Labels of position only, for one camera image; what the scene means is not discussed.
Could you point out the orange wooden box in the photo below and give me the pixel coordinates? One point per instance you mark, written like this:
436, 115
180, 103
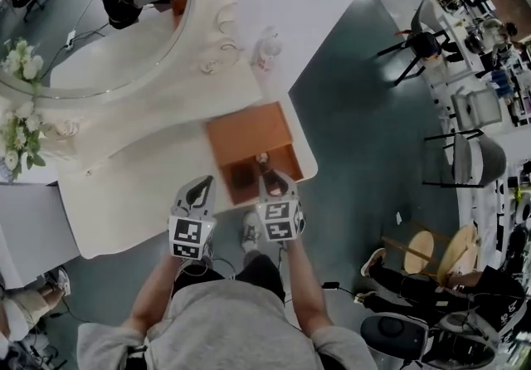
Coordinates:
249, 132

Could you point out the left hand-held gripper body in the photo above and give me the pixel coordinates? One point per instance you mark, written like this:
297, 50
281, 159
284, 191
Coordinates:
191, 235

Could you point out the black power adapter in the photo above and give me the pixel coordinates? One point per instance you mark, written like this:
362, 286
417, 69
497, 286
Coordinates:
331, 285

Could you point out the white paper scrap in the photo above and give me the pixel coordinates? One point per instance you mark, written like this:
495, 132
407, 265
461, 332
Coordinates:
398, 219

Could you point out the person's right forearm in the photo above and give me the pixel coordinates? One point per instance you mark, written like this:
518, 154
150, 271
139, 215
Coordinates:
309, 289

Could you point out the white office desk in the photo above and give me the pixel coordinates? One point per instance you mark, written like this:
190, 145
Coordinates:
450, 24

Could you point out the grey boxy chair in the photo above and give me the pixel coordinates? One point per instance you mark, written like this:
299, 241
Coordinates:
477, 109

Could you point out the oval mirror white frame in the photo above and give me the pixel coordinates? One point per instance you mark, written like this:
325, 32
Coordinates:
103, 49

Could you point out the white partition panel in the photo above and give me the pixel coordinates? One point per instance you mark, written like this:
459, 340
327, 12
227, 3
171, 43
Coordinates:
33, 227

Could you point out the white and blue flower bouquet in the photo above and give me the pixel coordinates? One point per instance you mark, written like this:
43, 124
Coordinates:
18, 128

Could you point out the person's grey shirt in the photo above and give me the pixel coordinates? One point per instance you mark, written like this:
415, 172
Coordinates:
228, 331

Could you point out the clear glass vase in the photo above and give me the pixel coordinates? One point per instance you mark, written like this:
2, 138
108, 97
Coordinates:
58, 148

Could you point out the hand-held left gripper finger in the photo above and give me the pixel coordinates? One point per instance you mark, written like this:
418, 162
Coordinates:
210, 204
181, 198

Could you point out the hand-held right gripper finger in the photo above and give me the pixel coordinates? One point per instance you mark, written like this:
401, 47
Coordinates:
291, 190
264, 194

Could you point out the person's black shorts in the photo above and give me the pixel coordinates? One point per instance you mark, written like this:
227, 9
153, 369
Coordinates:
261, 273

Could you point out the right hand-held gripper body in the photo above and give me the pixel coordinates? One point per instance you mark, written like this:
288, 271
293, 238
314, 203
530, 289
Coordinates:
280, 221

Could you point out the grey round-back chair black legs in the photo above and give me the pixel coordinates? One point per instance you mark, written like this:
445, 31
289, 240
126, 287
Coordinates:
485, 159

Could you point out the small round dark jar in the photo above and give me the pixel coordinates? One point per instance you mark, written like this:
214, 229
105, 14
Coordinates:
262, 159

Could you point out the person's right leg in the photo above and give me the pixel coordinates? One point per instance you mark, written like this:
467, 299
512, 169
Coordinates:
251, 258

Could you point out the person's right shoe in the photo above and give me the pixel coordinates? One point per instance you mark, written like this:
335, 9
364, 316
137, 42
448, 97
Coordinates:
251, 231

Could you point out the grey-backed office chair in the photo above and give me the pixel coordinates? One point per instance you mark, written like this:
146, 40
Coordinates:
390, 331

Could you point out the person's left forearm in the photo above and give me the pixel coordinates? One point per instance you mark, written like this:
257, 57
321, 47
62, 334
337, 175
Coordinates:
153, 293

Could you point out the dark chair black legs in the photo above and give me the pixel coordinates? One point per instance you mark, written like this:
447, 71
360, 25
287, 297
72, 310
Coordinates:
427, 42

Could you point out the clear plastic bottle red label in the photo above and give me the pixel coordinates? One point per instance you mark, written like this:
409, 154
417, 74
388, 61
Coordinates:
265, 51

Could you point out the round wooden stool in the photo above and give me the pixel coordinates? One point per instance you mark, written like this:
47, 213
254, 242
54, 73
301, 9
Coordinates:
458, 252
419, 252

